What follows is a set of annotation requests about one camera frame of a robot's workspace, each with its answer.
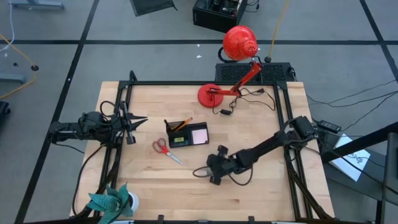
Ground red desk lamp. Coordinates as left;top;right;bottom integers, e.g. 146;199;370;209
197;24;264;109

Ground yellow floor cable with plug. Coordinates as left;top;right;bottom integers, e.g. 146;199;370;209
0;33;40;100

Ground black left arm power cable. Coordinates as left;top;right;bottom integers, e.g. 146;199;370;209
72;144;105;217

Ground black metal rig frame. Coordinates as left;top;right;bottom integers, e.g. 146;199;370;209
70;70;336;222

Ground black open computer tower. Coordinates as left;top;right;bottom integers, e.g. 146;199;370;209
192;0;249;34

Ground white paper sheet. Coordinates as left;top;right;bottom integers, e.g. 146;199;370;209
329;133;372;182

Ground black coiled cable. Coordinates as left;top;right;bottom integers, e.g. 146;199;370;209
218;46;239;64

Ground pink sticky note pad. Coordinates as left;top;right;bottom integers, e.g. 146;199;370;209
191;128;209;145

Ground black lamp power cable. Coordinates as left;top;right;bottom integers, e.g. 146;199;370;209
212;87;277;116

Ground black diagonal metal beam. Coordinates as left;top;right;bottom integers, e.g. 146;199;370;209
320;120;398;164

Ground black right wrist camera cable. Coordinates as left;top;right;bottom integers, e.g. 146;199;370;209
192;166;253;187

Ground red handled scissors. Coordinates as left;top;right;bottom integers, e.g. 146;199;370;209
152;138;184;166

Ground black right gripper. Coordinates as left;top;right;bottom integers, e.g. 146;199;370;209
206;145;239;187

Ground grey desk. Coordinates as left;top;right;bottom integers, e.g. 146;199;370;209
323;132;398;224

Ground black left wrist camera cable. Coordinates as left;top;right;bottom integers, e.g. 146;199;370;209
99;100;123;118

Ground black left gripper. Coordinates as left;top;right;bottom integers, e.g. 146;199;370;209
113;101;148;146

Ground black mesh desk organizer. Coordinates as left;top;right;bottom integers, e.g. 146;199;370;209
164;119;210;149

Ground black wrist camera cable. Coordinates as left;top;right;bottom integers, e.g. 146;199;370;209
192;166;253;187
99;100;123;118

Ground white floor cable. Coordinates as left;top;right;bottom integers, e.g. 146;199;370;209
0;0;16;53

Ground black flat panel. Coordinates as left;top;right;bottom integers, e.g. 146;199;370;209
129;0;178;17

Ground green plant in white pot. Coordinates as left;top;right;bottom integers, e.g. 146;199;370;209
86;182;140;224

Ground black perforated computer case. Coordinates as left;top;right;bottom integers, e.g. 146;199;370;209
215;62;297;83

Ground grey metal desk foot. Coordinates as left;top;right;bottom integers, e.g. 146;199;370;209
0;73;27;85
8;0;65;11

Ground black power adapter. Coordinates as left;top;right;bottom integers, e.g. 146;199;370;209
317;119;342;134

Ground thin black floor cable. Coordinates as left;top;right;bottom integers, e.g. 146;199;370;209
341;92;398;132
310;90;398;108
306;79;398;105

